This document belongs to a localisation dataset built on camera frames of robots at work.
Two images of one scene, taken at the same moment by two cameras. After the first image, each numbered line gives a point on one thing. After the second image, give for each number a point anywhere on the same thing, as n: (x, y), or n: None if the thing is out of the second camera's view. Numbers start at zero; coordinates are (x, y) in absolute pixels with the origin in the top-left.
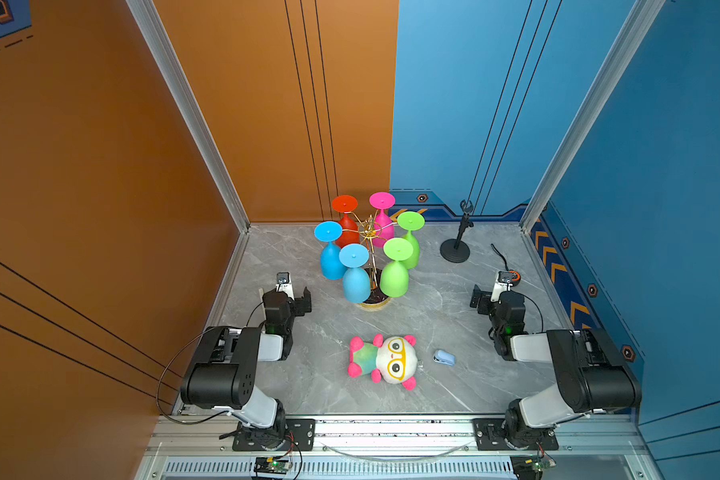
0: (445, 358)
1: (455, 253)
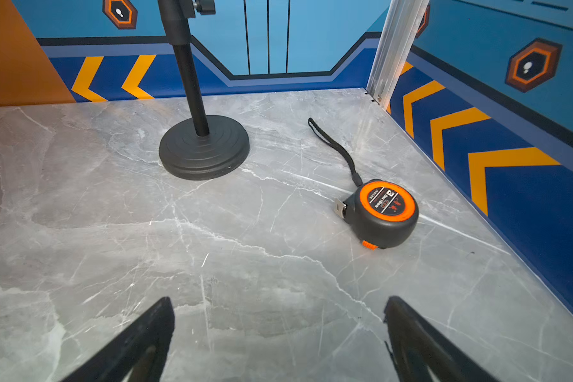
0: None
1: (203, 147)
